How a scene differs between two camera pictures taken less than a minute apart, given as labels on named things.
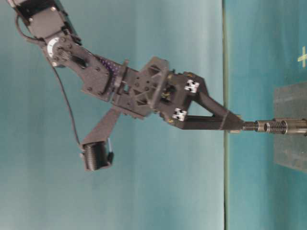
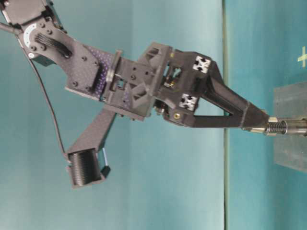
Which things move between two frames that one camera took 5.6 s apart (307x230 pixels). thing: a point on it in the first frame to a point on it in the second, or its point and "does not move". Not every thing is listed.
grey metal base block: [290, 102] does not move
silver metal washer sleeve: [236, 132] to [264, 129]
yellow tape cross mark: [303, 57] does not move
